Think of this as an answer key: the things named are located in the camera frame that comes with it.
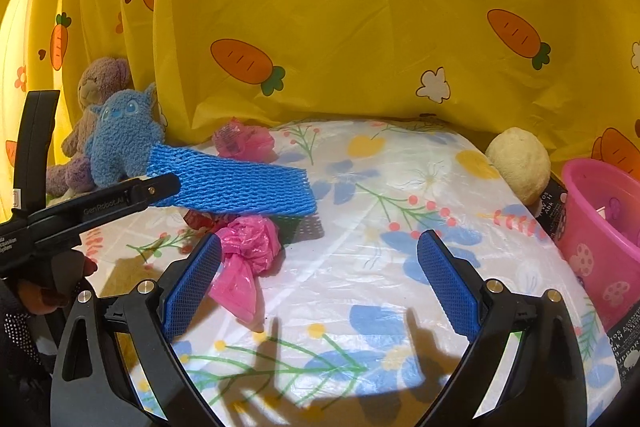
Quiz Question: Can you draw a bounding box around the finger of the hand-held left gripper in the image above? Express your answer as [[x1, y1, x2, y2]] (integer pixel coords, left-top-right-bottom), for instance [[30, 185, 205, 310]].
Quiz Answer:
[[75, 172, 182, 233]]

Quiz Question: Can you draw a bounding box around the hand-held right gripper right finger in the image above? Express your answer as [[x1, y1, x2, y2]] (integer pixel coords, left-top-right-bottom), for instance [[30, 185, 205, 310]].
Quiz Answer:
[[415, 229, 588, 427]]

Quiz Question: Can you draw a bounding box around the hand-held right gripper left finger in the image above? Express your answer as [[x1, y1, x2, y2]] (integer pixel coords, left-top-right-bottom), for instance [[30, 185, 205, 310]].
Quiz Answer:
[[50, 234, 236, 427]]

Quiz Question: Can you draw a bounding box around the pink plastic bag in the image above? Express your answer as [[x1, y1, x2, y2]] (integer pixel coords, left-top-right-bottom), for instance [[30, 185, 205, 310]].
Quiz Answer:
[[212, 117, 277, 160], [207, 215, 282, 323]]

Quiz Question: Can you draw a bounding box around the blue foam net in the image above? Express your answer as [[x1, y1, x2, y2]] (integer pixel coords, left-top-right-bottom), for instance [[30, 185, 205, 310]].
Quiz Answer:
[[145, 143, 317, 216]]

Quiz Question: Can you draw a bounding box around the pink mushroom print bucket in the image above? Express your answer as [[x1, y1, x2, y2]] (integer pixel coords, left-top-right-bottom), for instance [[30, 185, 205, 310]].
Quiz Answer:
[[556, 158, 640, 333]]

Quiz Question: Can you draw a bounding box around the person's left hand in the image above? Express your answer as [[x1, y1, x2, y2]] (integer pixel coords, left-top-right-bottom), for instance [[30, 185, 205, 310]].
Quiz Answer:
[[19, 252, 99, 315]]

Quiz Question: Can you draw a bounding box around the red white crumpled wrapper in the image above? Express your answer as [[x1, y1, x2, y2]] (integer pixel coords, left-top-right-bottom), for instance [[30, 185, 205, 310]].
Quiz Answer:
[[182, 209, 236, 233]]

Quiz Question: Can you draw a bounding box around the blue plush toy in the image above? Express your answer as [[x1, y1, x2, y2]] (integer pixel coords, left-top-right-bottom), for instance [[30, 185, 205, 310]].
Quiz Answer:
[[84, 83, 167, 188]]

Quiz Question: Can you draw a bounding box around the floral plastic tablecloth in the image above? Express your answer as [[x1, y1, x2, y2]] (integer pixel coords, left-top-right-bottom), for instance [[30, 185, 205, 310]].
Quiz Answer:
[[47, 119, 626, 427]]

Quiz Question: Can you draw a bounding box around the black dotted garment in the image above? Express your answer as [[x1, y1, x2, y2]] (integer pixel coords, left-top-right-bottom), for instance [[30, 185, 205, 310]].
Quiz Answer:
[[0, 277, 56, 408]]

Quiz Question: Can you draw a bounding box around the brown teddy bear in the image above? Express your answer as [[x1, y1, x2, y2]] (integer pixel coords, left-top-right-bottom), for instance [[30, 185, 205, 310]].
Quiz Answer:
[[46, 57, 132, 198]]

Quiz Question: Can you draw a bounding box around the beige round ball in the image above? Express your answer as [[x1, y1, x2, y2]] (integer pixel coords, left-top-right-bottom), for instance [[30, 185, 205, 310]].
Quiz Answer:
[[485, 127, 552, 206]]

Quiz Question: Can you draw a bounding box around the yellow carrot print cloth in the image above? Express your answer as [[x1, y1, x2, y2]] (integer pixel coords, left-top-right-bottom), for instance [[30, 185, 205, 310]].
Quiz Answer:
[[0, 0, 640, 208]]

